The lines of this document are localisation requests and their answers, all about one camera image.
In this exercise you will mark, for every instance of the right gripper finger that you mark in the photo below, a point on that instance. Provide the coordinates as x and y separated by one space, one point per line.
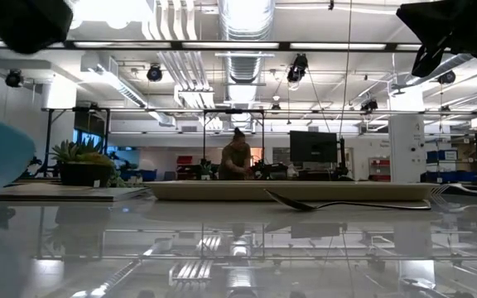
427 62

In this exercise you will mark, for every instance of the white building column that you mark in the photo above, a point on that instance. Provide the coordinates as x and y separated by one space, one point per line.
406 149

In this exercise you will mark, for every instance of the black background robot arm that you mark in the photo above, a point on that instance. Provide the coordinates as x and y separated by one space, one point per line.
343 159

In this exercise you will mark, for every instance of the succulent in black pot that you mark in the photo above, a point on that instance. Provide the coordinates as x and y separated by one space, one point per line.
84 171

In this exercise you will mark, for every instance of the red storage bins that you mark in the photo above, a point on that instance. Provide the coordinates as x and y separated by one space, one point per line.
184 160

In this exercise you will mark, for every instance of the person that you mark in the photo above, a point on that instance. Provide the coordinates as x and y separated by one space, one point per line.
235 159

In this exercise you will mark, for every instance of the silver metal spoon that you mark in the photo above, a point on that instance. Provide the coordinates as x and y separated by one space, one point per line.
300 203

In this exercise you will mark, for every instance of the black metal stand frame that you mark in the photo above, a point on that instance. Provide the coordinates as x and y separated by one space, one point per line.
49 140
204 140

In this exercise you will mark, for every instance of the beige serving tray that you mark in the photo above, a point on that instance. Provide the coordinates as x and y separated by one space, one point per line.
230 191

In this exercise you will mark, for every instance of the dark wall screen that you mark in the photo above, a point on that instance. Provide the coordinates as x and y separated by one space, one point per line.
89 124

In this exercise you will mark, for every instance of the blue storage bins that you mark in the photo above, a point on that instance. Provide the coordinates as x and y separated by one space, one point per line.
445 176

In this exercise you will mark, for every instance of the black overhead light bar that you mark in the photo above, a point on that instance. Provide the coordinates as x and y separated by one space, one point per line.
176 45

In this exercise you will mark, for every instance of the silver ceiling air duct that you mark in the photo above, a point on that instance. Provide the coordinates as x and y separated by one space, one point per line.
244 66

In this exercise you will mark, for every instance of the black ceiling spotlight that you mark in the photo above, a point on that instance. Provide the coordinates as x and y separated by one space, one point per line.
446 77
297 68
154 73
14 78
369 105

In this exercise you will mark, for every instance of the flat grey board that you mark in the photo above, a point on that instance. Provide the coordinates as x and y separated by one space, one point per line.
56 192

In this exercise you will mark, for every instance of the silver metal fork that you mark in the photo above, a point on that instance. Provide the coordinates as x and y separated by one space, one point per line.
470 191

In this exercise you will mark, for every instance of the red bin shelf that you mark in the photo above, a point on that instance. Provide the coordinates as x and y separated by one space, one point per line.
380 169

